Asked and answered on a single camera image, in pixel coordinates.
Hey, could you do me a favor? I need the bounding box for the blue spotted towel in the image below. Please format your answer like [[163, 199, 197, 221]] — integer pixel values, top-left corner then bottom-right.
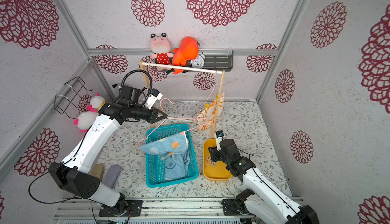
[[141, 132, 189, 160]]

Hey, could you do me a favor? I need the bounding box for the light blue towel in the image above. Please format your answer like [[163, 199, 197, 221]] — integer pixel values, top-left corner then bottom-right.
[[165, 152, 190, 180]]

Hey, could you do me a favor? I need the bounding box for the white orange patterned towel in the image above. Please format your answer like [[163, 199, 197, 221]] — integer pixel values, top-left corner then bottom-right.
[[196, 92, 225, 131]]

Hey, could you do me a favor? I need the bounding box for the yellow clothespin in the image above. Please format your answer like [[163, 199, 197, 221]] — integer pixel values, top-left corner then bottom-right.
[[205, 94, 218, 110]]

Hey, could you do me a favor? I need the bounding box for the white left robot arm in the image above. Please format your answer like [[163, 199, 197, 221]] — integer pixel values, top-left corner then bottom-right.
[[48, 86, 168, 213]]

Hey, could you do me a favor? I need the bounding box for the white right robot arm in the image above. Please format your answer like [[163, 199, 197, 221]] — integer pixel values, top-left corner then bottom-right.
[[208, 139, 320, 224]]

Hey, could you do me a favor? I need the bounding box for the clothespin in tray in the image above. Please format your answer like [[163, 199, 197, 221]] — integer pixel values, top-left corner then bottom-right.
[[204, 155, 216, 170]]

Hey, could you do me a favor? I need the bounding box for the yellow plastic tray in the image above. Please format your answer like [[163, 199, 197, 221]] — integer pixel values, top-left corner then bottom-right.
[[203, 139, 232, 181]]

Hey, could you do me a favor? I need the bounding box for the wooden clothes rack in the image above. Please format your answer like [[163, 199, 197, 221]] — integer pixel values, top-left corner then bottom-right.
[[139, 60, 226, 139]]

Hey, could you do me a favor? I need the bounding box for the white plush striped outfit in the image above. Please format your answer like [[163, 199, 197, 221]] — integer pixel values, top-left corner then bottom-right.
[[73, 111, 98, 132]]

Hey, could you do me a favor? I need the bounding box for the teal plastic basket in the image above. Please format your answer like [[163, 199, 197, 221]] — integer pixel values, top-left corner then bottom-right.
[[145, 123, 199, 188]]

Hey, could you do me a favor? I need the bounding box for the pink frog plush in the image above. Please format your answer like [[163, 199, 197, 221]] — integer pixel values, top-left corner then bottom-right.
[[150, 33, 174, 65]]

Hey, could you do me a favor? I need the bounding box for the white alarm clock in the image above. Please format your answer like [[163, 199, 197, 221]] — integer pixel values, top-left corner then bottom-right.
[[191, 52, 205, 69]]

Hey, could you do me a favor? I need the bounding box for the beige slipper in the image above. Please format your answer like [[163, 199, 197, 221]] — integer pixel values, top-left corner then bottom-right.
[[89, 163, 104, 181]]

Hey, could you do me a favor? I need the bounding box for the grey slipper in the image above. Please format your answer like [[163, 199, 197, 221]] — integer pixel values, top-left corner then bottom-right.
[[102, 165, 122, 188]]

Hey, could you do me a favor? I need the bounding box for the orange plush toy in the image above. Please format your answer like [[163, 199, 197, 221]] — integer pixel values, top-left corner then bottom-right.
[[172, 37, 199, 66]]

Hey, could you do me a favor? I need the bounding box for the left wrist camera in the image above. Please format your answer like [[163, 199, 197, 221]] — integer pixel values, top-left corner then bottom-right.
[[145, 88, 163, 110]]

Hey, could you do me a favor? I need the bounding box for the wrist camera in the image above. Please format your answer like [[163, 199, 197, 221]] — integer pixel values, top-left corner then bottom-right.
[[145, 88, 163, 110], [214, 130, 224, 151]]

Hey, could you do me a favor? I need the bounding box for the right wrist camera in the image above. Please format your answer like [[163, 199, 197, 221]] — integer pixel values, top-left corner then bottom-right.
[[214, 130, 224, 151]]

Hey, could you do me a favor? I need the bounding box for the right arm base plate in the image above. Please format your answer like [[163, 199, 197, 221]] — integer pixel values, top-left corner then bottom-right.
[[222, 199, 250, 216]]

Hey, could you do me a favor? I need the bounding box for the black wire wall basket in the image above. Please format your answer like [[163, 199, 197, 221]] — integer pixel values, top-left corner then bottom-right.
[[53, 76, 92, 119]]

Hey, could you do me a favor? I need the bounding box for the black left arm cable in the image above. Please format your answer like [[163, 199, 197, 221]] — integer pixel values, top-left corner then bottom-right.
[[28, 165, 80, 205]]

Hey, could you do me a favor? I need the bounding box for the black wall shelf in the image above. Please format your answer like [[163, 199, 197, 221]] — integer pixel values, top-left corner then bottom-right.
[[203, 51, 234, 72]]

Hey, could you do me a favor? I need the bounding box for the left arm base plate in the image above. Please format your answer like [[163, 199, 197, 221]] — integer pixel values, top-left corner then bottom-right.
[[99, 199, 143, 217]]

